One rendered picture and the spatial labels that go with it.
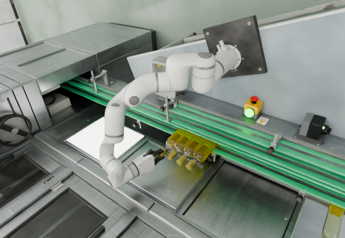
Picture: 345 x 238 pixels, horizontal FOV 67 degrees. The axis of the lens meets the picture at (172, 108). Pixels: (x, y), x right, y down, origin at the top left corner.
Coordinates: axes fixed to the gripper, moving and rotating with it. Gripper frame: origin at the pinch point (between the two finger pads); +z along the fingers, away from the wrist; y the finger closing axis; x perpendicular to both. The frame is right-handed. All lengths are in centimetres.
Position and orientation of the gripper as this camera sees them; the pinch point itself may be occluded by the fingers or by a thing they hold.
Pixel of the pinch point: (159, 154)
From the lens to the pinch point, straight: 138.2
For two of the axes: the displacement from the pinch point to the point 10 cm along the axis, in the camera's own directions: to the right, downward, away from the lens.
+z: 7.8, -3.7, 5.0
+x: -6.2, -4.1, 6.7
